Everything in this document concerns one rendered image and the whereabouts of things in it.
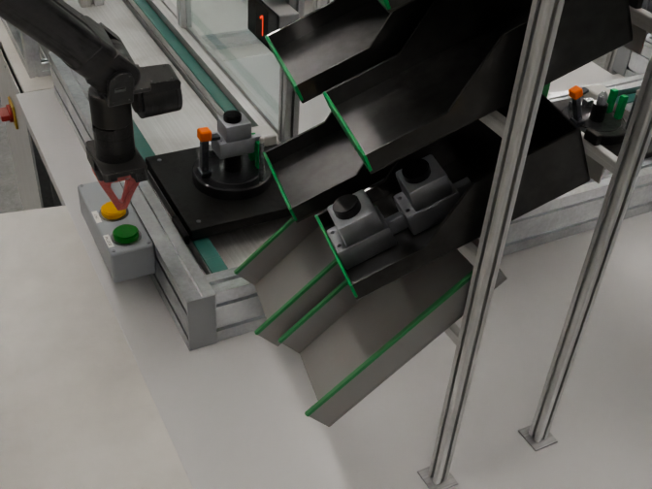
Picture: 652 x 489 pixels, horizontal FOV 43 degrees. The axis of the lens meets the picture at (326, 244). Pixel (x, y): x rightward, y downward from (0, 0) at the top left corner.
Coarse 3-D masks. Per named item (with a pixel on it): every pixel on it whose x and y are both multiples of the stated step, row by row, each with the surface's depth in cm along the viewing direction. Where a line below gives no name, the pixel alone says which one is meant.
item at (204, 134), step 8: (200, 128) 137; (208, 128) 138; (200, 136) 137; (208, 136) 137; (216, 136) 139; (200, 144) 139; (208, 144) 138; (200, 152) 140; (208, 152) 139; (200, 160) 141; (208, 160) 140; (208, 168) 141
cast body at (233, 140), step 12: (228, 120) 137; (240, 120) 138; (216, 132) 141; (228, 132) 137; (240, 132) 138; (216, 144) 139; (228, 144) 138; (240, 144) 139; (252, 144) 141; (228, 156) 140
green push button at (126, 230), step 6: (120, 228) 132; (126, 228) 132; (132, 228) 132; (114, 234) 130; (120, 234) 130; (126, 234) 131; (132, 234) 131; (138, 234) 131; (114, 240) 131; (120, 240) 130; (126, 240) 130; (132, 240) 130
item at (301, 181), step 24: (336, 120) 107; (288, 144) 107; (312, 144) 108; (336, 144) 107; (288, 168) 107; (312, 168) 105; (336, 168) 103; (360, 168) 98; (384, 168) 98; (288, 192) 103; (312, 192) 102; (336, 192) 98
